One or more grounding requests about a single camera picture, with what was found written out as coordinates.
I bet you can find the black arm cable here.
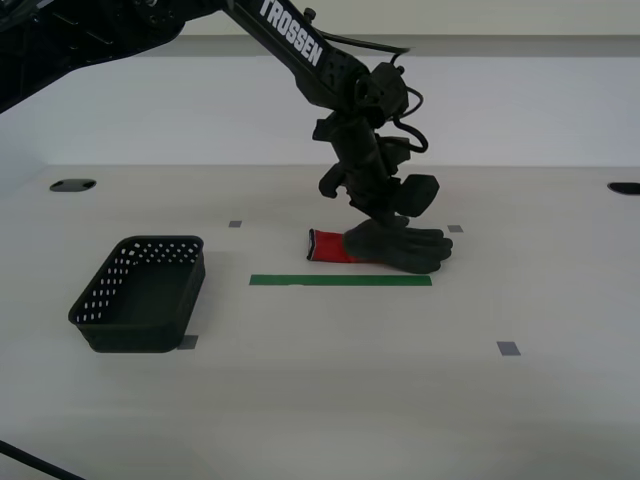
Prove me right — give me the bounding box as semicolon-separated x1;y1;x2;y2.
319;28;416;69
392;87;430;155

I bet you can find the black glove with red cuff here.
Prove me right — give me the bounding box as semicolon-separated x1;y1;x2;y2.
305;215;454;275

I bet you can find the black perforated plastic basket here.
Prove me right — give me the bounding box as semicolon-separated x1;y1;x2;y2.
67;235;207;354

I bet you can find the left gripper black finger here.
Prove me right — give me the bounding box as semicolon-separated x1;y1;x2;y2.
379;173;442;226
317;164;366;212

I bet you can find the thin black cable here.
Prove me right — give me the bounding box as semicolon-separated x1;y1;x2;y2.
0;439;76;480

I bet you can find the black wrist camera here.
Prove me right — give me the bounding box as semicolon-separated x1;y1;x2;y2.
377;132;416;170

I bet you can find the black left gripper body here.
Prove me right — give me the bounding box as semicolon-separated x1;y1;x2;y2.
311;115;402;221

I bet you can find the green tape strip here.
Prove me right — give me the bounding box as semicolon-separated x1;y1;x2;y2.
248;273;433;289

